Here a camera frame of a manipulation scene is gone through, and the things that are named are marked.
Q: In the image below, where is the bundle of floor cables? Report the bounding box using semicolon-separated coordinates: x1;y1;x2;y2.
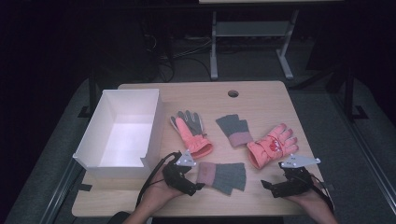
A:
141;32;213;82

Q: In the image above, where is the white rectangular box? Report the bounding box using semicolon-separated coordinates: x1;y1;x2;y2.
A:
72;88;165;180

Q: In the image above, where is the white metal desk frame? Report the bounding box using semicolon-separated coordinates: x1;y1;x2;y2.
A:
209;8;301;81

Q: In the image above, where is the pink glove with grey palm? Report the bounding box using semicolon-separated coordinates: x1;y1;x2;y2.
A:
169;109;215;160

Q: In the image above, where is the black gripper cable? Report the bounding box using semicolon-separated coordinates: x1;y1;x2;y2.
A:
306;173;336;215
135;150;182;209

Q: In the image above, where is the person's right hand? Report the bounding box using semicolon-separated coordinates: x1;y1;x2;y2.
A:
288;178;332;213

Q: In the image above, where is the grey metal floor rail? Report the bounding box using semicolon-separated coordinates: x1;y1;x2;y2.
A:
38;160;86;224
330;91;396;217

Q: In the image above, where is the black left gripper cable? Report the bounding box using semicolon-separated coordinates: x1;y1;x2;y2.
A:
135;150;182;209

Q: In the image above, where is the pink glove with red print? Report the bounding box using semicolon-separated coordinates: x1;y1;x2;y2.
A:
246;122;299;170

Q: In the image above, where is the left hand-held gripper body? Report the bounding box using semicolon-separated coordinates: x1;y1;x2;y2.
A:
162;149;198;197

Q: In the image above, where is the person's left hand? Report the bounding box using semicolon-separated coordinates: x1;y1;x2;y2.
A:
143;163;185;207

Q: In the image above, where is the black metal stand post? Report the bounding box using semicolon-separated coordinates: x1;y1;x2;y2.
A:
78;69;98;119
342;64;370;123

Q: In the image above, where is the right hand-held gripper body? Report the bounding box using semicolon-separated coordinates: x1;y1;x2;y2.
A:
274;153;322;198

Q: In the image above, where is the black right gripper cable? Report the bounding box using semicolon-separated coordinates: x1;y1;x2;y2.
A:
306;173;336;215

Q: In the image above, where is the grey knit fingerless glove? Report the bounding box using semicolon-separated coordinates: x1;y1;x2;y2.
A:
215;114;254;149
195;161;247;196

